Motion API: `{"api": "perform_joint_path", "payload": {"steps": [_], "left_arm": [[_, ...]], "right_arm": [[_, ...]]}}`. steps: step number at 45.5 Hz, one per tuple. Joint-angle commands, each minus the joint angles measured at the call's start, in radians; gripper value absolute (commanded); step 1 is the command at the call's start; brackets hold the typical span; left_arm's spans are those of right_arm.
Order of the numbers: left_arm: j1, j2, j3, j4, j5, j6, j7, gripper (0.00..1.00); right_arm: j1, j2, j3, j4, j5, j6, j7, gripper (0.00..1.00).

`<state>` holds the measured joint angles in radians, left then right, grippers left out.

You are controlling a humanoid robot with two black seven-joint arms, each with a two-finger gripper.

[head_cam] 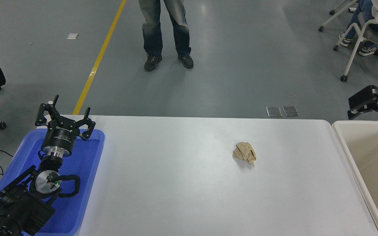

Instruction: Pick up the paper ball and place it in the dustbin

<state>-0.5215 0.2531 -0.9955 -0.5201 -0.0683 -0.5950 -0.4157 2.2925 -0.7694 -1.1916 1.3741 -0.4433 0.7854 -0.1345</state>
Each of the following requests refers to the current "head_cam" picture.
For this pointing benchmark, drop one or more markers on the standing person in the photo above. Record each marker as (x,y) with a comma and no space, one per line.
(153,32)

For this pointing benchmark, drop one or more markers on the silver floor plate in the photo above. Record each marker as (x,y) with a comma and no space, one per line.
(290,110)
(274,111)

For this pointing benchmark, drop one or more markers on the white chair base with casters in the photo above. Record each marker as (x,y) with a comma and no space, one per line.
(321,29)

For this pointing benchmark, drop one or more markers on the seated person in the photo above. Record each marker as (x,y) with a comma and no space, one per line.
(363,9)

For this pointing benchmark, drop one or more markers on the blue plastic tray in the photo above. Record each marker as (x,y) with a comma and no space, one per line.
(84,170)

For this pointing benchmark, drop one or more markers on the tan paper ball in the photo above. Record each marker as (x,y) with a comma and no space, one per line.
(244,152)

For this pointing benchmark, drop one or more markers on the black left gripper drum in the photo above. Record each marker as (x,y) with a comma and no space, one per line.
(59,137)

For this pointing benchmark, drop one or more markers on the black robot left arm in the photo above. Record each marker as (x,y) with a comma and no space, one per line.
(18,206)

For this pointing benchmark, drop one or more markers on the large pale bin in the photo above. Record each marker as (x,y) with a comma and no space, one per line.
(372,157)

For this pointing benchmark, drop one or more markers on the white frame office chair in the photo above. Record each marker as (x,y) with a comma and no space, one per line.
(372,37)

